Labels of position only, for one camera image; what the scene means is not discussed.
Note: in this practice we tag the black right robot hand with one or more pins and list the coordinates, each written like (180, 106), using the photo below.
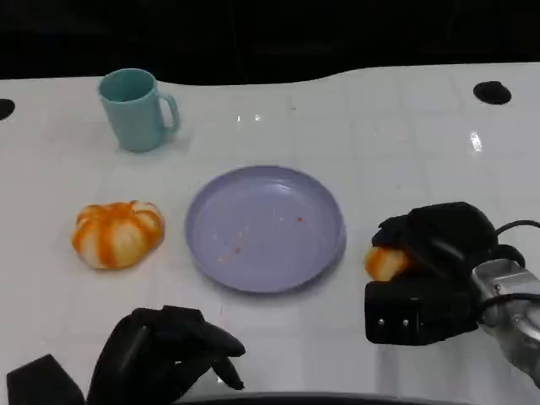
(451, 232)

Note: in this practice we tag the orange white toy bread roll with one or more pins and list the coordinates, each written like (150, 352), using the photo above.
(118, 234)
(386, 263)

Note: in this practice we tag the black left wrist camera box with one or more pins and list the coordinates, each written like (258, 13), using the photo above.
(42, 384)

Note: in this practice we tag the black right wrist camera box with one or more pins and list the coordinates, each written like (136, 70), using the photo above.
(413, 308)

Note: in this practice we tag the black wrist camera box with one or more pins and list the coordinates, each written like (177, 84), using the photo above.
(42, 384)
(413, 308)

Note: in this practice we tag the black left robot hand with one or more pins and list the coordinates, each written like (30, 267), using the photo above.
(147, 354)

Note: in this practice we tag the lilac plate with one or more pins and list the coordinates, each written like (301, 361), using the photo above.
(266, 228)

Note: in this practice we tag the pale green mug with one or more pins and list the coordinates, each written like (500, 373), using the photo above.
(133, 114)

